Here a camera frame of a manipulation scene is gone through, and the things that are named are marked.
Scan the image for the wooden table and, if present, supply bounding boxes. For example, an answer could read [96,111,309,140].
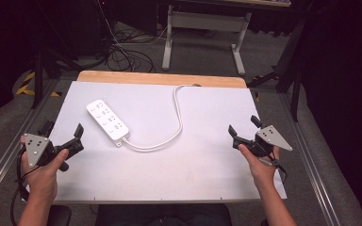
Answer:
[75,70,248,89]

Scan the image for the white table cover board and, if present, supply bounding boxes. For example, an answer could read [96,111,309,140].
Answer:
[22,80,288,202]

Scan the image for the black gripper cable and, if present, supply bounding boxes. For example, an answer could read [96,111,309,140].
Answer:
[265,153,289,186]
[9,146,41,226]

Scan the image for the white power strip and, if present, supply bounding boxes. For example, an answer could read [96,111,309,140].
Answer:
[86,99,130,148]

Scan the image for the person's right hand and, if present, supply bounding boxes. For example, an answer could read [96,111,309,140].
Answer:
[238,144,281,189]

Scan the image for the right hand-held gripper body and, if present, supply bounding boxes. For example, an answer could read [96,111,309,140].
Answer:
[232,125,293,167]

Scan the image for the white metal desk frame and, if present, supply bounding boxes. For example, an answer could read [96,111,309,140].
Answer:
[161,4,253,76]

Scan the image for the white power strip cable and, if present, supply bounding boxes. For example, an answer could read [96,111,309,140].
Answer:
[122,83,203,153]

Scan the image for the black stool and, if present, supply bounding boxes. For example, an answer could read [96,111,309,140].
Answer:
[46,204,73,226]

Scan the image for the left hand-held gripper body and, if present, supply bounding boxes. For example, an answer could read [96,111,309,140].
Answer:
[24,133,85,172]

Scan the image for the person's left hand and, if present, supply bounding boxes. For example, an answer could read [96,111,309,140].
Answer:
[20,135,71,203]

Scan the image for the black metal stand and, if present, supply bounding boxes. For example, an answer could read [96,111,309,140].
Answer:
[246,17,307,122]
[31,40,84,110]

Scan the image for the black cables on floor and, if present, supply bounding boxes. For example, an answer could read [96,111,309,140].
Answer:
[97,0,168,73]

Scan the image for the person's dark trousers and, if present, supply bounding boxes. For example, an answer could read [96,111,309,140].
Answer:
[94,203,234,226]

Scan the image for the aluminium rail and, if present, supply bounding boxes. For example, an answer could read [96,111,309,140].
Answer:
[277,93,343,226]
[0,78,60,203]

